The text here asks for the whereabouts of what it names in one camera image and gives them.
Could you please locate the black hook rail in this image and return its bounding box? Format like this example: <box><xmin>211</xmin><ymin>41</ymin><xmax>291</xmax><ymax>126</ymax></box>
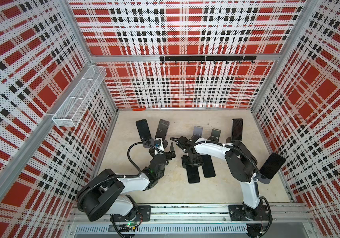
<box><xmin>159</xmin><ymin>56</ymin><xmax>257</xmax><ymax>62</ymax></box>

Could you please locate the white wire mesh basket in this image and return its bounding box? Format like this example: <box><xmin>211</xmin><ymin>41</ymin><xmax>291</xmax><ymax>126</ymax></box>
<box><xmin>52</xmin><ymin>65</ymin><xmax>106</xmax><ymax>128</ymax></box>

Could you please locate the far right grey stand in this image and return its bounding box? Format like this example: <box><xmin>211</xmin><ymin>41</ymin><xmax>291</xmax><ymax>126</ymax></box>
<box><xmin>226</xmin><ymin>137</ymin><xmax>236</xmax><ymax>143</ymax></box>

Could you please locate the grey phone stand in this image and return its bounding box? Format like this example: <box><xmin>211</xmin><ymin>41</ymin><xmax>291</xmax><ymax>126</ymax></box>
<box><xmin>208</xmin><ymin>129</ymin><xmax>221</xmax><ymax>142</ymax></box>
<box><xmin>191</xmin><ymin>126</ymin><xmax>203</xmax><ymax>141</ymax></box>

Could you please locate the far left grey stand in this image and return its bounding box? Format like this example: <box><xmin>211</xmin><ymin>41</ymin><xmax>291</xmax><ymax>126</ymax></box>
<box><xmin>143</xmin><ymin>138</ymin><xmax>154</xmax><ymax>148</ymax></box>

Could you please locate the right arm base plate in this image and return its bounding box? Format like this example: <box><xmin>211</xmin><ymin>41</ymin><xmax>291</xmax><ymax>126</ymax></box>
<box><xmin>228</xmin><ymin>203</ymin><xmax>273</xmax><ymax>221</ymax></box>

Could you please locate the red marker pen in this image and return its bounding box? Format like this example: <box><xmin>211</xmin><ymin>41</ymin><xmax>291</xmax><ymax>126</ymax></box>
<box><xmin>132</xmin><ymin>108</ymin><xmax>146</xmax><ymax>112</ymax></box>

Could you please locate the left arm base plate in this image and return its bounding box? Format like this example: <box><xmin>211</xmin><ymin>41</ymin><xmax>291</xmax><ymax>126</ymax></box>
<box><xmin>111</xmin><ymin>205</ymin><xmax>152</xmax><ymax>223</ymax></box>

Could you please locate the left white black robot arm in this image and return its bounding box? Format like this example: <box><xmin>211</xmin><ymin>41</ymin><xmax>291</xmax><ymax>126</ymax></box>
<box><xmin>76</xmin><ymin>139</ymin><xmax>176</xmax><ymax>222</ymax></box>

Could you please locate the black phone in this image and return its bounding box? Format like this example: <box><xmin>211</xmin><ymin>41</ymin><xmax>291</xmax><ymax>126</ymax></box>
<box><xmin>231</xmin><ymin>119</ymin><xmax>243</xmax><ymax>141</ymax></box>
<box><xmin>186</xmin><ymin>166</ymin><xmax>200</xmax><ymax>184</ymax></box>
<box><xmin>135</xmin><ymin>119</ymin><xmax>152</xmax><ymax>142</ymax></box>
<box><xmin>201</xmin><ymin>155</ymin><xmax>216</xmax><ymax>178</ymax></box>
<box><xmin>155</xmin><ymin>119</ymin><xmax>170</xmax><ymax>141</ymax></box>

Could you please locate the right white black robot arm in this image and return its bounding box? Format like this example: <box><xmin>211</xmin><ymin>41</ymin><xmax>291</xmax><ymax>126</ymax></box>
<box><xmin>171</xmin><ymin>136</ymin><xmax>263</xmax><ymax>220</ymax></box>

